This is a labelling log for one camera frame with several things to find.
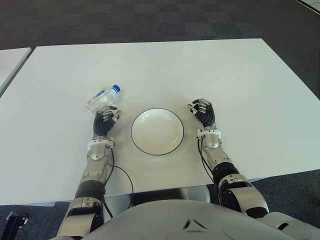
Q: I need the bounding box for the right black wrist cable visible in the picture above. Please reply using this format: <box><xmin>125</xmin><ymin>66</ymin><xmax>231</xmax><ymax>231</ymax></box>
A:
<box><xmin>197</xmin><ymin>136</ymin><xmax>222</xmax><ymax>204</ymax></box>

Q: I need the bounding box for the right white wrist bracket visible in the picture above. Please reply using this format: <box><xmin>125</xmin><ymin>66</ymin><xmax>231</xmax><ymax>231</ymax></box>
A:
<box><xmin>195</xmin><ymin>127</ymin><xmax>223</xmax><ymax>140</ymax></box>

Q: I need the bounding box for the clear blue-capped water bottle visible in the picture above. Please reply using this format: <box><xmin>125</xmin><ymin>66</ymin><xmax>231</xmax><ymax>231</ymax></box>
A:
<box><xmin>84</xmin><ymin>84</ymin><xmax>122</xmax><ymax>115</ymax></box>

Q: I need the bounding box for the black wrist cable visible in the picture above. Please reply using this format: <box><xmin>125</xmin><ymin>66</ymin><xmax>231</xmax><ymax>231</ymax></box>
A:
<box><xmin>197</xmin><ymin>136</ymin><xmax>222</xmax><ymax>204</ymax></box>
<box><xmin>102</xmin><ymin>144</ymin><xmax>135</xmax><ymax>219</ymax></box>

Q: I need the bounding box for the left white wrist bracket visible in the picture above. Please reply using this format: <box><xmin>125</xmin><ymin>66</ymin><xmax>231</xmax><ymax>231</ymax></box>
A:
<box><xmin>87</xmin><ymin>139</ymin><xmax>116</xmax><ymax>149</ymax></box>

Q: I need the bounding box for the grey robot torso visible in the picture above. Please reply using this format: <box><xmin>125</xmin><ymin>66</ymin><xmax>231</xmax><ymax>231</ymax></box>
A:
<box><xmin>56</xmin><ymin>194</ymin><xmax>320</xmax><ymax>240</ymax></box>

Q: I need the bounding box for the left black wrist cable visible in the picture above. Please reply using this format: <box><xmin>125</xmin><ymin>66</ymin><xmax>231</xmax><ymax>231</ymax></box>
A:
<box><xmin>102</xmin><ymin>144</ymin><xmax>135</xmax><ymax>219</ymax></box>

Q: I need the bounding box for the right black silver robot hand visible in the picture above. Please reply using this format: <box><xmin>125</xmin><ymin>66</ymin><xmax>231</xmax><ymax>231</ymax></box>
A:
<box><xmin>186</xmin><ymin>98</ymin><xmax>217</xmax><ymax>129</ymax></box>

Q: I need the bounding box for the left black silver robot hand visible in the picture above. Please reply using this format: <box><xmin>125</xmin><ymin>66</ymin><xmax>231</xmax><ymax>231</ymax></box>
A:
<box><xmin>92</xmin><ymin>105</ymin><xmax>123</xmax><ymax>139</ymax></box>

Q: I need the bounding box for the black wheeled stand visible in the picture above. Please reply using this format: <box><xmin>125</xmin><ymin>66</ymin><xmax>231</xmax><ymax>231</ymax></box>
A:
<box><xmin>0</xmin><ymin>211</ymin><xmax>28</xmax><ymax>240</ymax></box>

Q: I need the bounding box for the white black-rimmed plate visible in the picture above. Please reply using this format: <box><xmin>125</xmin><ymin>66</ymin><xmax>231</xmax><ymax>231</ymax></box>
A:
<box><xmin>130</xmin><ymin>107</ymin><xmax>185</xmax><ymax>157</ymax></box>

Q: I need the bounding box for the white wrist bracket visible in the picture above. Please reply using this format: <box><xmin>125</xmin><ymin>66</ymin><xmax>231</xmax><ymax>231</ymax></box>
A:
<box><xmin>195</xmin><ymin>127</ymin><xmax>223</xmax><ymax>140</ymax></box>
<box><xmin>87</xmin><ymin>139</ymin><xmax>116</xmax><ymax>149</ymax></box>

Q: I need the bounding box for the neighbouring white table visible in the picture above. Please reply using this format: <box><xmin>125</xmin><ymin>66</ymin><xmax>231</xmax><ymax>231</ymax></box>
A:
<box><xmin>0</xmin><ymin>47</ymin><xmax>33</xmax><ymax>97</ymax></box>

